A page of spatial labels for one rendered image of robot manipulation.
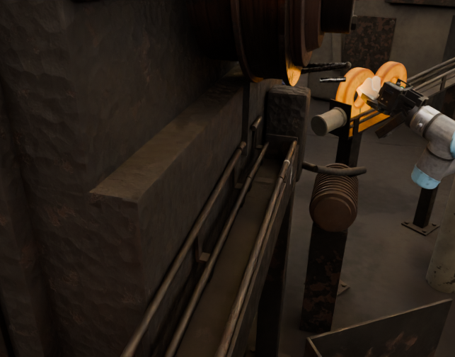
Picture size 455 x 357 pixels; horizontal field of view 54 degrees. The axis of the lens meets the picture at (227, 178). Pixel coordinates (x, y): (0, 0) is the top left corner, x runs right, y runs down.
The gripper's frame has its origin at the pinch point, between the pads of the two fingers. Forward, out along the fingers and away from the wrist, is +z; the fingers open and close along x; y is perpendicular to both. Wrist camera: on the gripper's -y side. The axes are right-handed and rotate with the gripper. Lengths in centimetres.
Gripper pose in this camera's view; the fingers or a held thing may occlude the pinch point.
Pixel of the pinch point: (357, 88)
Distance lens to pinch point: 138.5
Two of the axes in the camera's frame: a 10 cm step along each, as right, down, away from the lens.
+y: 1.8, -7.6, -6.2
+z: -6.1, -5.8, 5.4
